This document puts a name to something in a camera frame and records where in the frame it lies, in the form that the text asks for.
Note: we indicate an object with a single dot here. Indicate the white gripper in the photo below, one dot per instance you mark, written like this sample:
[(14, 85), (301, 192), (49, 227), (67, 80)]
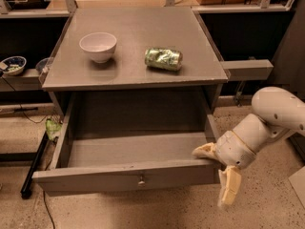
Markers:
[(234, 149)]

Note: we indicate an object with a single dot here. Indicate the grey top drawer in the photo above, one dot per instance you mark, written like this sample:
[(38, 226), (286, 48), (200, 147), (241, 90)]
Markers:
[(132, 140)]

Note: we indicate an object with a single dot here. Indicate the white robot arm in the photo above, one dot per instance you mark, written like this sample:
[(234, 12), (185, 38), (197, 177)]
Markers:
[(276, 113)]

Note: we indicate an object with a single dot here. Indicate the grey drawer cabinet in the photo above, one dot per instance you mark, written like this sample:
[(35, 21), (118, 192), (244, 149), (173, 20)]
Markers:
[(136, 30)]

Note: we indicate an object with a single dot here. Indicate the crushed green soda can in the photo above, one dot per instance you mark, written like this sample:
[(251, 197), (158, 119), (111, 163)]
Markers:
[(165, 59)]

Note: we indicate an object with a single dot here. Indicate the white ceramic bowl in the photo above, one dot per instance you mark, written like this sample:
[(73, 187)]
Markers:
[(98, 46)]

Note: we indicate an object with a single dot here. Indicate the green snack bag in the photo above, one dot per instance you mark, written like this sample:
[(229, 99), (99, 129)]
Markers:
[(53, 129)]

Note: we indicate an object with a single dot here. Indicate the black metal bar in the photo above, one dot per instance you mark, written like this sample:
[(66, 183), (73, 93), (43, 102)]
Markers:
[(26, 190)]

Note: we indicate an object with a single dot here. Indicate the small grey bowl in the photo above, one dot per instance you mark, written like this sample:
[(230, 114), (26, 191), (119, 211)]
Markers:
[(42, 64)]

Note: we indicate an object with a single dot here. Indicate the blue patterned bowl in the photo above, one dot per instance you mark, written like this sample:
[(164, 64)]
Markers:
[(13, 65)]

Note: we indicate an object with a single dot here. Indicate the grey wooden rail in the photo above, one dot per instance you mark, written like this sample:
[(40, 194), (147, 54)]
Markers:
[(246, 70)]

